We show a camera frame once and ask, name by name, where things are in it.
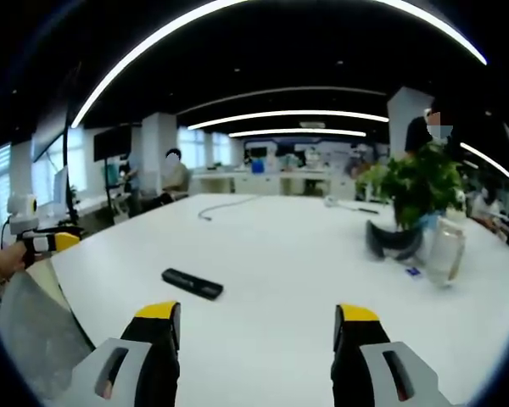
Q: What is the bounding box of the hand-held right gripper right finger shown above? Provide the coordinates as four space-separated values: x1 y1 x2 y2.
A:
330 303 453 407

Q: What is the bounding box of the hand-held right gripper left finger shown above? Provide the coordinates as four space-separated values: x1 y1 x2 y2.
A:
54 301 182 407

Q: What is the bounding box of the black remote control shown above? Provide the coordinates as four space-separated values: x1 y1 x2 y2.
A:
161 267 225 302

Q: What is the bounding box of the person's left hand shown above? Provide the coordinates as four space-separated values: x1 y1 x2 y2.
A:
0 241 29 282

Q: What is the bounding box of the white computer monitor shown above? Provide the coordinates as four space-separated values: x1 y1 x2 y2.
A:
52 165 70 218

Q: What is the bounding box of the black curved headset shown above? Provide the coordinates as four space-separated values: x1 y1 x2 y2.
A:
365 219 425 262

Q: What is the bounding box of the green potted plant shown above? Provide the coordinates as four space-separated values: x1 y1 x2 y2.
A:
355 143 467 232

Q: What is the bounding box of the white counter desk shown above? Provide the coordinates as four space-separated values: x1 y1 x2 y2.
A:
190 167 357 200

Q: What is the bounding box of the black wall monitor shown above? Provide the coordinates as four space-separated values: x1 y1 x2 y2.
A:
92 125 133 163

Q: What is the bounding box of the grey cable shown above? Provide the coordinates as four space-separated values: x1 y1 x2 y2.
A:
197 194 260 221

